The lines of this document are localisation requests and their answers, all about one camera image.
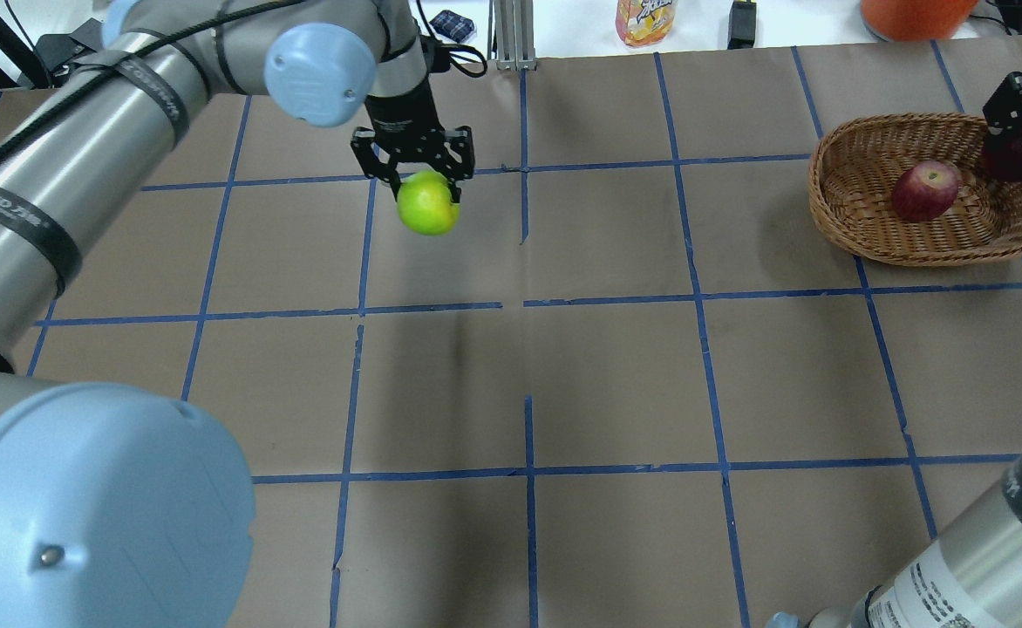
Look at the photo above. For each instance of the black power adapter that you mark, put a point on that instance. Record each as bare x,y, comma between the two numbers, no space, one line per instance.
743,19

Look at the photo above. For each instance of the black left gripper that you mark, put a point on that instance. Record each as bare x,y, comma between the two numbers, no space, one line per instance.
401,113

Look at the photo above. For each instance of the orange juice bottle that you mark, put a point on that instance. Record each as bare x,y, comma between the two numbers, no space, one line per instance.
642,23

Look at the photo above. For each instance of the small dark blue pouch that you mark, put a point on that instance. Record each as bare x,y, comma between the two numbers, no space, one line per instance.
451,25

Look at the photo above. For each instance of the green apple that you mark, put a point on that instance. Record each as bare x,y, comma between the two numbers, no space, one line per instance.
425,204

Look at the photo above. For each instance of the woven wicker basket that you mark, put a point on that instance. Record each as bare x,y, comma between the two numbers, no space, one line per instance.
855,167

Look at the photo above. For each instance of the aluminium frame post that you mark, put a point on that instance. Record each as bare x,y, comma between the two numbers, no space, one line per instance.
512,39

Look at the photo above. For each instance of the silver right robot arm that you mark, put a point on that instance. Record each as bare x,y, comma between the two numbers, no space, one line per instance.
970,576

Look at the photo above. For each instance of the orange bucket with lid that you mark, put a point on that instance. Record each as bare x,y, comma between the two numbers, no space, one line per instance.
915,20

